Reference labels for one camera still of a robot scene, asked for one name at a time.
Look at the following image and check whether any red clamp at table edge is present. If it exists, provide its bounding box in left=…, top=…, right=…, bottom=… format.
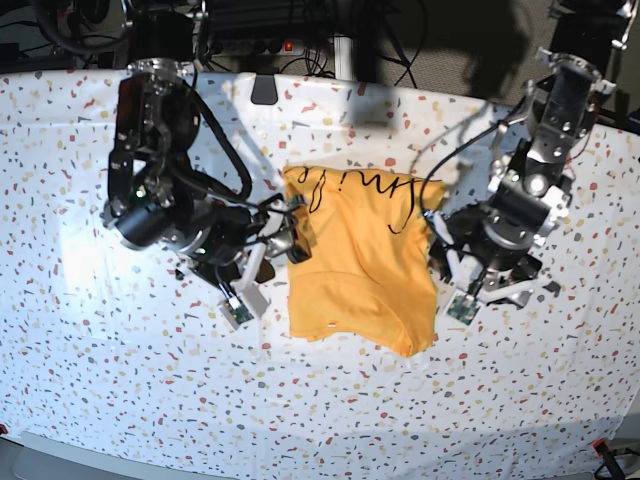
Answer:
left=592, top=439, right=626, bottom=480

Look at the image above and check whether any white metal post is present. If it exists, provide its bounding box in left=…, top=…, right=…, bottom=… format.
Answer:
left=333, top=35, right=356, bottom=81

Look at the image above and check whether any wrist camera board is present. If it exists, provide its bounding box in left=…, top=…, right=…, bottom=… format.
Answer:
left=218, top=295, right=254, bottom=330
left=445, top=291, right=482, bottom=326

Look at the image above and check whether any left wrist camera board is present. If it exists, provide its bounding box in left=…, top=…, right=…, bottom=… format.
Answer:
left=445, top=291, right=482, bottom=326

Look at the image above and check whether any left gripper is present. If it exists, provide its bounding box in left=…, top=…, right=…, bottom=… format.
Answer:
left=424, top=207, right=560, bottom=308

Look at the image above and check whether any black table clamp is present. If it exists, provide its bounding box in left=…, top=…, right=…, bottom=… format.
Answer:
left=250, top=74, right=278, bottom=106

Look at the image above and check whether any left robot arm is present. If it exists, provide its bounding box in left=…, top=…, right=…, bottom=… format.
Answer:
left=420, top=1, right=639, bottom=320

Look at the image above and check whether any yellow T-shirt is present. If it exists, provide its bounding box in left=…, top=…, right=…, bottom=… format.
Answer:
left=284, top=166, right=445, bottom=357

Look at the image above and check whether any power strip with red switch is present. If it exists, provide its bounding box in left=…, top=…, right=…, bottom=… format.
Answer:
left=213, top=38, right=305, bottom=57

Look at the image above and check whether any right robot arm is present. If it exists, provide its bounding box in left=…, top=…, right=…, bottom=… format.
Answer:
left=105, top=1, right=311, bottom=300

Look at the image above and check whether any terrazzo patterned table cloth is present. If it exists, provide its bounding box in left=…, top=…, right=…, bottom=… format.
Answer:
left=1, top=71, right=639, bottom=479

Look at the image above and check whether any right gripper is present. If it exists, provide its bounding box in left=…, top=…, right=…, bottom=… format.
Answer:
left=174, top=199, right=316, bottom=298

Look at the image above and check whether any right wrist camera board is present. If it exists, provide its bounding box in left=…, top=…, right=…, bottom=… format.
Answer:
left=218, top=295, right=254, bottom=330

